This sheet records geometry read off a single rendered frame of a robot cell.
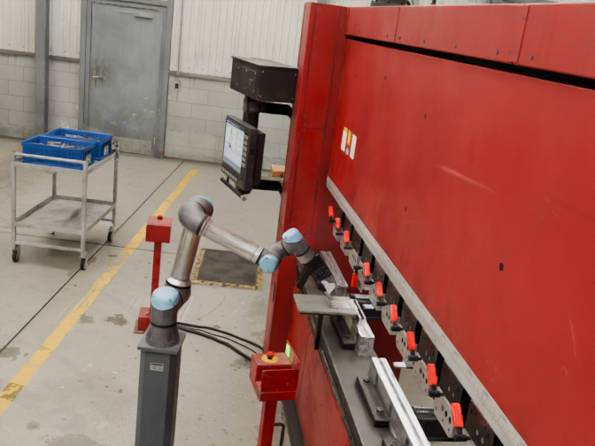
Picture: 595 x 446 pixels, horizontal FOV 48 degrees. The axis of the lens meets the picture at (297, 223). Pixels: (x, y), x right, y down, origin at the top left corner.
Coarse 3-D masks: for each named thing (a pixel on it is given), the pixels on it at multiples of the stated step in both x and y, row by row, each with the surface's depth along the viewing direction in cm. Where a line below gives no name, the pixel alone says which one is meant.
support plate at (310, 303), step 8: (296, 296) 302; (304, 296) 303; (312, 296) 304; (320, 296) 305; (336, 296) 308; (296, 304) 295; (304, 304) 294; (312, 304) 296; (320, 304) 297; (312, 312) 289; (320, 312) 290; (328, 312) 290; (336, 312) 291; (344, 312) 292; (352, 312) 293
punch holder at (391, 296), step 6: (390, 282) 240; (390, 288) 239; (396, 288) 234; (390, 294) 239; (396, 294) 233; (384, 300) 245; (390, 300) 239; (396, 300) 232; (402, 300) 230; (384, 306) 244; (402, 306) 231; (384, 312) 243; (384, 318) 243; (384, 324) 242; (390, 324) 235
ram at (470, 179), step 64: (384, 64) 272; (448, 64) 202; (384, 128) 264; (448, 128) 197; (512, 128) 158; (576, 128) 131; (384, 192) 257; (448, 192) 194; (512, 192) 155; (576, 192) 129; (448, 256) 190; (512, 256) 153; (576, 256) 127; (448, 320) 186; (512, 320) 150; (576, 320) 126; (512, 384) 148; (576, 384) 124
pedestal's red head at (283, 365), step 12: (252, 360) 289; (288, 360) 289; (252, 372) 289; (264, 372) 273; (276, 372) 275; (288, 372) 276; (252, 384) 288; (264, 384) 275; (276, 384) 277; (288, 384) 278; (264, 396) 277; (276, 396) 279; (288, 396) 280
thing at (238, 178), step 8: (232, 120) 394; (240, 120) 388; (248, 128) 369; (256, 128) 368; (224, 136) 407; (248, 136) 369; (256, 136) 369; (264, 136) 374; (224, 144) 409; (248, 144) 369; (256, 144) 370; (264, 144) 375; (248, 152) 370; (256, 152) 375; (224, 160) 409; (248, 160) 371; (256, 160) 376; (224, 168) 408; (232, 168) 395; (248, 168) 373; (256, 168) 378; (232, 176) 394; (240, 176) 381; (248, 176) 374; (256, 176) 379; (240, 184) 381; (248, 184) 376; (256, 184) 381
